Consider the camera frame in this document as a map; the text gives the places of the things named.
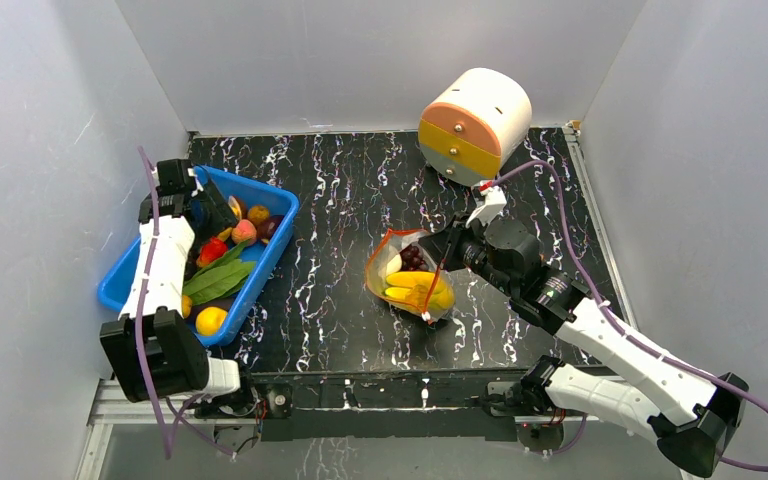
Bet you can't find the yellow toy banana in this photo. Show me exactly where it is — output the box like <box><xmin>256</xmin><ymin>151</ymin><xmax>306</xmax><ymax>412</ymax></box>
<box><xmin>384</xmin><ymin>271</ymin><xmax>455</xmax><ymax>315</ymax></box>

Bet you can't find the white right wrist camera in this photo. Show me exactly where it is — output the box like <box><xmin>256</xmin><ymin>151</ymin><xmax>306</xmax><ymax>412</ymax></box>
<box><xmin>466</xmin><ymin>181</ymin><xmax>507</xmax><ymax>228</ymax></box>

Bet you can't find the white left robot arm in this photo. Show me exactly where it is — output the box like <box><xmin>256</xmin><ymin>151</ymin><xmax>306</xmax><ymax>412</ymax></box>
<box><xmin>100</xmin><ymin>159</ymin><xmax>259</xmax><ymax>416</ymax></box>

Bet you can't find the yellow orange toy fruit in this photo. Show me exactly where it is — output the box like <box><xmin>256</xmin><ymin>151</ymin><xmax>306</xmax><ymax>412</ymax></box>
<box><xmin>195</xmin><ymin>306</ymin><xmax>228</xmax><ymax>336</ymax></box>

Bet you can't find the brown toy mushroom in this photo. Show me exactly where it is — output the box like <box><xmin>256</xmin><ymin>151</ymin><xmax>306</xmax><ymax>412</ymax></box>
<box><xmin>228</xmin><ymin>195</ymin><xmax>247</xmax><ymax>220</ymax></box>

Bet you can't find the white toy garlic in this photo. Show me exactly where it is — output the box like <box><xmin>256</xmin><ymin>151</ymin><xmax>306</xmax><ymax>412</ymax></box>
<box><xmin>384</xmin><ymin>255</ymin><xmax>403</xmax><ymax>277</ymax></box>

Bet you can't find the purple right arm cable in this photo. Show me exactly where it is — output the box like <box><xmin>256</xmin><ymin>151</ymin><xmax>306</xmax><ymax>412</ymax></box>
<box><xmin>489</xmin><ymin>159</ymin><xmax>768</xmax><ymax>474</ymax></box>

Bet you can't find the blue plastic bin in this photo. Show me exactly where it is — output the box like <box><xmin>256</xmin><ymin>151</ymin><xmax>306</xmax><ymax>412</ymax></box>
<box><xmin>97</xmin><ymin>166</ymin><xmax>299</xmax><ymax>347</ymax></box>

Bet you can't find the orange toy citrus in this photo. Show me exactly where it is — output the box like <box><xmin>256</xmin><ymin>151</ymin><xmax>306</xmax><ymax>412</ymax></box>
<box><xmin>246</xmin><ymin>205</ymin><xmax>271</xmax><ymax>227</ymax></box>

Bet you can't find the dark plum toy fruit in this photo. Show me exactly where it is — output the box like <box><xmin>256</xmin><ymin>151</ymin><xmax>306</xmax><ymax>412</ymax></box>
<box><xmin>257</xmin><ymin>215</ymin><xmax>284</xmax><ymax>244</ymax></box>

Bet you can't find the green toy vegetable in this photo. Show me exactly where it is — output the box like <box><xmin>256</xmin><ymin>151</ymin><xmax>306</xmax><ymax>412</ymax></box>
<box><xmin>182</xmin><ymin>245</ymin><xmax>256</xmax><ymax>305</ymax></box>

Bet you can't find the peach toy fruit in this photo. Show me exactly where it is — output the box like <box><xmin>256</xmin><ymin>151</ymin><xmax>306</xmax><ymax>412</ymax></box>
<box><xmin>231</xmin><ymin>219</ymin><xmax>258</xmax><ymax>248</ymax></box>

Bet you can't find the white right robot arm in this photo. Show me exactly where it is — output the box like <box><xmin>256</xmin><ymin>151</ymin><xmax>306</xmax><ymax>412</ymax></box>
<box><xmin>419</xmin><ymin>215</ymin><xmax>748</xmax><ymax>478</ymax></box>

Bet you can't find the round drawer cabinet toy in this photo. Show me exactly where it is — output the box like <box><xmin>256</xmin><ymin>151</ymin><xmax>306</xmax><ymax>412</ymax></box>
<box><xmin>417</xmin><ymin>67</ymin><xmax>532</xmax><ymax>186</ymax></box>

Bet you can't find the clear zip bag orange zipper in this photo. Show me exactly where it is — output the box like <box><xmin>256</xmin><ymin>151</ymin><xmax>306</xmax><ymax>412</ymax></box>
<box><xmin>364</xmin><ymin>229</ymin><xmax>455</xmax><ymax>324</ymax></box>

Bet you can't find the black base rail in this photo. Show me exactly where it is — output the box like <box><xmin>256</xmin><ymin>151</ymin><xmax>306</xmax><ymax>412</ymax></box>
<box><xmin>211</xmin><ymin>367</ymin><xmax>591</xmax><ymax>444</ymax></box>

